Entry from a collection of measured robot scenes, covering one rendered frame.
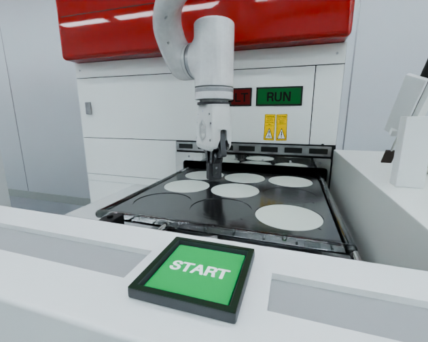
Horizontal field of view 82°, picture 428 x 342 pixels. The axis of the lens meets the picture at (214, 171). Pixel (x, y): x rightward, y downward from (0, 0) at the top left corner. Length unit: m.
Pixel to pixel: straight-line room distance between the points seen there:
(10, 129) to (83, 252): 3.80
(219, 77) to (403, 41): 1.93
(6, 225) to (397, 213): 0.36
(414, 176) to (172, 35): 0.49
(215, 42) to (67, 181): 3.05
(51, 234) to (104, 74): 0.73
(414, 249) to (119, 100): 0.81
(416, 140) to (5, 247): 0.41
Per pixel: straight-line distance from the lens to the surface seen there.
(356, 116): 2.23
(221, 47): 0.54
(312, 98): 0.70
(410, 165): 0.37
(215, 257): 0.16
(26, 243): 0.24
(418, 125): 0.37
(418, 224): 0.27
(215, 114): 0.51
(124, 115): 0.87
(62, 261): 0.20
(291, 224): 0.37
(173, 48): 0.59
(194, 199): 0.46
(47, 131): 3.50
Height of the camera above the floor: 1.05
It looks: 13 degrees down
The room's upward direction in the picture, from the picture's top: straight up
